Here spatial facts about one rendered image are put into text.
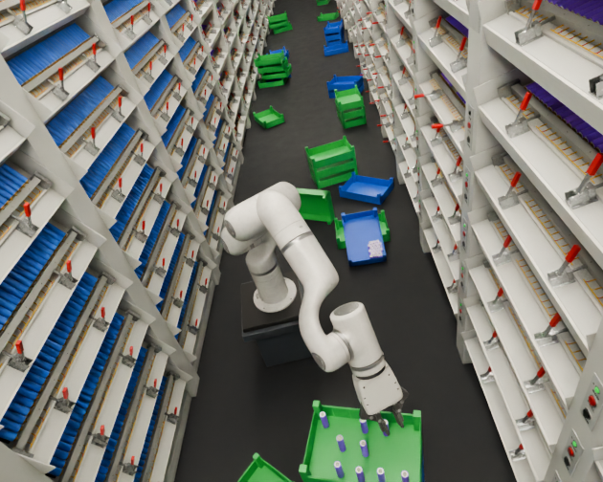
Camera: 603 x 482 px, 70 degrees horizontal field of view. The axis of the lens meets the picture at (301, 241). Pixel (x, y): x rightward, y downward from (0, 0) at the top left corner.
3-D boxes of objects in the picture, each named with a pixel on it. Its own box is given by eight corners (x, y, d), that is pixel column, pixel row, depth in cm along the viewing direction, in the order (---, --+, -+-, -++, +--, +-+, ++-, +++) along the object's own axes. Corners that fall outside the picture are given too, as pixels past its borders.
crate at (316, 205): (293, 212, 285) (288, 219, 280) (286, 186, 272) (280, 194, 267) (335, 217, 272) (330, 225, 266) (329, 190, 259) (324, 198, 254)
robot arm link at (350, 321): (359, 373, 96) (389, 352, 100) (338, 322, 93) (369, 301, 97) (339, 363, 103) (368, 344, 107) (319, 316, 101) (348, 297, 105)
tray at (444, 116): (467, 166, 129) (458, 141, 124) (421, 94, 176) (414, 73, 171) (537, 138, 123) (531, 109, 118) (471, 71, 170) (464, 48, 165)
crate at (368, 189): (340, 197, 288) (338, 186, 283) (354, 181, 299) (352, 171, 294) (380, 205, 272) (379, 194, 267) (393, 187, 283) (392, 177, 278)
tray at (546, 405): (554, 462, 98) (546, 436, 90) (471, 277, 145) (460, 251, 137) (654, 442, 92) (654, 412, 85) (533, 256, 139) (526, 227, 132)
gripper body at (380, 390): (380, 349, 106) (395, 387, 109) (344, 368, 105) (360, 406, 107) (393, 361, 99) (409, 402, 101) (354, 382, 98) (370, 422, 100)
